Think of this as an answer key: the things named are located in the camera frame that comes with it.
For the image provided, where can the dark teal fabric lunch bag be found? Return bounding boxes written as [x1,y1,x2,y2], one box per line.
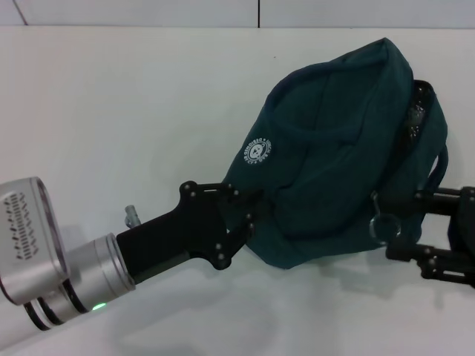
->
[222,36,451,270]

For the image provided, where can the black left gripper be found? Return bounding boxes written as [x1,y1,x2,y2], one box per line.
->
[115,180,266,285]

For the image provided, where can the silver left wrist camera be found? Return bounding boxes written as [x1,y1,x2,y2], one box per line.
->
[0,176,71,307]

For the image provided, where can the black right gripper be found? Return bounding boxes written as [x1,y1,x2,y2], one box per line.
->
[376,186,475,287]

